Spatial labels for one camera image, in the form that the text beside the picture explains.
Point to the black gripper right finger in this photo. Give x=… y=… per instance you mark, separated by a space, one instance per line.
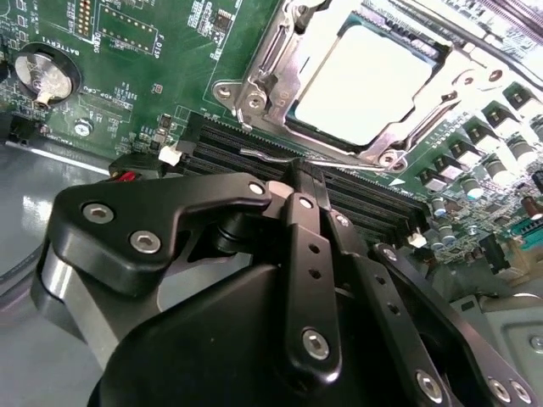
x=399 y=297

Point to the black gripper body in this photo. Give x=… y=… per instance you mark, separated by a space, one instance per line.
x=212 y=347

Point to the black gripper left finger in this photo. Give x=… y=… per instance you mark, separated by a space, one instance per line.
x=127 y=220

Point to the metal socket cover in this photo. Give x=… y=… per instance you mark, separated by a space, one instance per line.
x=283 y=82

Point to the silver CPU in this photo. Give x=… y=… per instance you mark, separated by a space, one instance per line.
x=360 y=85

